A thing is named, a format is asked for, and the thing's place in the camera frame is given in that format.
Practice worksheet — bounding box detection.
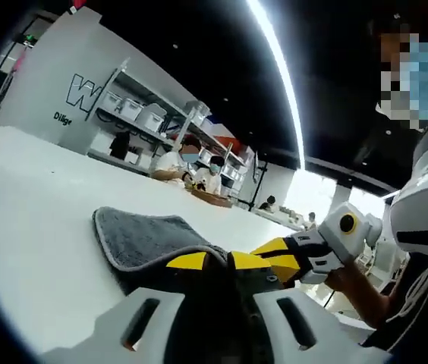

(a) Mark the person's right hand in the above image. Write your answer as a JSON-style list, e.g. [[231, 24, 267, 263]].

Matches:
[[324, 261, 365, 293]]

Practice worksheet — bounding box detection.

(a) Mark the black bag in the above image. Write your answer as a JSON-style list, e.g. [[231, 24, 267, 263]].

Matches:
[[109, 130, 132, 161]]

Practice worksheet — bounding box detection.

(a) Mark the wooden tray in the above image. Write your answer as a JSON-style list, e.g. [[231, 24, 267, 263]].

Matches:
[[190, 187, 234, 209]]

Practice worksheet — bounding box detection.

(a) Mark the grey plush towel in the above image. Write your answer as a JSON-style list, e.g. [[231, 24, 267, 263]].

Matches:
[[92, 206, 234, 295]]

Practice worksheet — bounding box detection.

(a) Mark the ceiling light strip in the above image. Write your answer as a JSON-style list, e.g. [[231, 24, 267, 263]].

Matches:
[[246, 0, 308, 172]]

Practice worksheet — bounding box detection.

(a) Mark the white storage box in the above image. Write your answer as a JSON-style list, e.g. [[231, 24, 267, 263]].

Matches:
[[102, 90, 124, 111], [136, 102, 168, 133], [121, 97, 145, 121], [183, 100, 212, 127]]

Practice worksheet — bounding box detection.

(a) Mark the grey metal shelf rack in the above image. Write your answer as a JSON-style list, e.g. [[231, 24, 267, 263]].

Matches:
[[84, 56, 253, 199]]

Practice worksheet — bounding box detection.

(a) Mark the black tripod stand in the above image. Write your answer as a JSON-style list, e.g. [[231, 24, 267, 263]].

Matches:
[[247, 149, 270, 212]]

